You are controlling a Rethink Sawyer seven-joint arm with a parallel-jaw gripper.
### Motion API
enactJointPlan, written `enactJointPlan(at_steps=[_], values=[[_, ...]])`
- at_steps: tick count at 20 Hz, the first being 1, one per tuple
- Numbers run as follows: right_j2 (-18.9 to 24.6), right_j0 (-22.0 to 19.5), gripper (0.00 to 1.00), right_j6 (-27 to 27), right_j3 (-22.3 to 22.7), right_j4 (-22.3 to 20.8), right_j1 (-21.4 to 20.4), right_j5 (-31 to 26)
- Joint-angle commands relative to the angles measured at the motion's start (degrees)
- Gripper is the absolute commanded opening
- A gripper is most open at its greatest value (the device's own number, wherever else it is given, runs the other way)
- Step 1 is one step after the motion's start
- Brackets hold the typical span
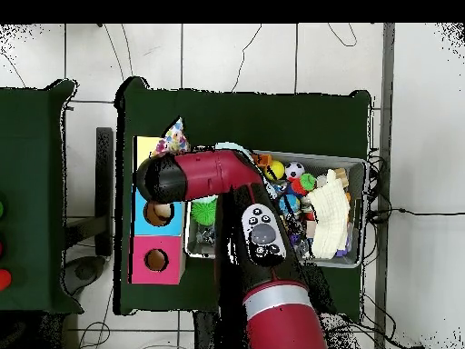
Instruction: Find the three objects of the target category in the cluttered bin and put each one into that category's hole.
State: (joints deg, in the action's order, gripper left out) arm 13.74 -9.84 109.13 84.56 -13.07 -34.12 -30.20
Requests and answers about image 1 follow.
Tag black cable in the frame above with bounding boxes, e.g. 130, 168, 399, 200
366, 207, 465, 219

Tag black flat stand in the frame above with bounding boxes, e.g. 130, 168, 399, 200
94, 126, 114, 257

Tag small soccer ball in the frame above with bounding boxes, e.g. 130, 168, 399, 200
284, 161, 307, 182

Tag dark green table cloth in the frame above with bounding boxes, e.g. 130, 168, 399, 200
113, 75, 372, 324
0, 78, 84, 315

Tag multicolour spotted cloth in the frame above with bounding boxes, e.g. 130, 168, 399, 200
150, 116, 192, 158

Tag blue globe ball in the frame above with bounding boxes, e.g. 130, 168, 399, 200
278, 194, 302, 215

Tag cream white cloth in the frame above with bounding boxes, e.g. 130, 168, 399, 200
305, 168, 352, 261

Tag wooden box with three holes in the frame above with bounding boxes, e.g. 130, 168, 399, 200
128, 135, 192, 285

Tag green spiky ball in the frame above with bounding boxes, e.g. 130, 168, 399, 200
191, 197, 218, 227

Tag clear mesh bin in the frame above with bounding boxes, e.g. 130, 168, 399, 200
183, 145, 370, 270

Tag grey round base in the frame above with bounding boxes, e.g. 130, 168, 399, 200
61, 254, 106, 295

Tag light blue cloth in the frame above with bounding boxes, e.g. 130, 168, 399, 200
192, 141, 253, 202

